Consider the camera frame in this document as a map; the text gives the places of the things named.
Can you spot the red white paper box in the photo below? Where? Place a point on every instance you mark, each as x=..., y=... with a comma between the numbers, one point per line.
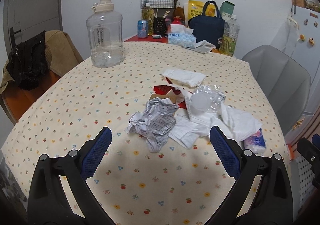
x=177, y=94

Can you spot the green carton box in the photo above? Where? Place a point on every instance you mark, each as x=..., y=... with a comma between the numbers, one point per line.
x=226, y=10

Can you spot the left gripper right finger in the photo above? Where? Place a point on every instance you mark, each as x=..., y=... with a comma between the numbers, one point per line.
x=273, y=202

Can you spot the white paper cloth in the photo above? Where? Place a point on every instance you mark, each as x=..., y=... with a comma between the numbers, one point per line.
x=235, y=124

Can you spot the printed receipt paper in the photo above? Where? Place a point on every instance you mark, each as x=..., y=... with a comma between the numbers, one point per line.
x=154, y=123

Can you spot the large clear water jug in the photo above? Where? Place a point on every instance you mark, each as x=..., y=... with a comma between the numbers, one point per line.
x=104, y=28

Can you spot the blue tissue box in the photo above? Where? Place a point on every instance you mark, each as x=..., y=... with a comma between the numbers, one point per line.
x=181, y=36

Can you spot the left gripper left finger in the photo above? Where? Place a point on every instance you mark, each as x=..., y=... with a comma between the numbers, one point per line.
x=47, y=201

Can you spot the floral cream tablecloth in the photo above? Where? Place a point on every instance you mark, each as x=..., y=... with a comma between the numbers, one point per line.
x=133, y=185

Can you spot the blue soda can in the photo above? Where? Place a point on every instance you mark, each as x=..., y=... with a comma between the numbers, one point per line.
x=142, y=28

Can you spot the white tissue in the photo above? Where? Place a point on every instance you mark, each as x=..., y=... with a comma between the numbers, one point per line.
x=188, y=78

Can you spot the yellow snack bag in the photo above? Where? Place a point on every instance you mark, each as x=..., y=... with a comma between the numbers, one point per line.
x=195, y=8

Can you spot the clear tea bottle right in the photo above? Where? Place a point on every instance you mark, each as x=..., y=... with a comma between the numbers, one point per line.
x=230, y=36

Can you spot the grey booklet on table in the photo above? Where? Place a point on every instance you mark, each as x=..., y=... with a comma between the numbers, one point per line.
x=203, y=47

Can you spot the grey upholstered chair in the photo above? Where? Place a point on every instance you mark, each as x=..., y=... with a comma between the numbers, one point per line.
x=284, y=82

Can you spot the pink blue tissue pack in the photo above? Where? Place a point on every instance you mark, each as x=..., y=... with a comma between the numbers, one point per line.
x=255, y=143

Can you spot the yellow drink bottle left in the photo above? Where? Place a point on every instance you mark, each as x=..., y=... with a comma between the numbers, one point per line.
x=148, y=14

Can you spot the wire mesh basket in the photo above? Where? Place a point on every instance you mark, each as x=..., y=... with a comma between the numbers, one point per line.
x=159, y=4

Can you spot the white mesh hanging bag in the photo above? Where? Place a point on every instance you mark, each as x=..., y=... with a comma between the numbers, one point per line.
x=287, y=37

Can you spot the wicker basket on fridge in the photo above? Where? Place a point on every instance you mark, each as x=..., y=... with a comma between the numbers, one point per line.
x=308, y=4

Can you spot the navy blue lunch bag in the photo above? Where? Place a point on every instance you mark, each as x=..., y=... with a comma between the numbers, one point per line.
x=209, y=28

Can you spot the black pen holder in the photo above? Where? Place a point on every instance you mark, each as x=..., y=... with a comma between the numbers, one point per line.
x=159, y=26

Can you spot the white refrigerator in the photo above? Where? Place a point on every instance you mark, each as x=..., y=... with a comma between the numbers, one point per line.
x=307, y=55

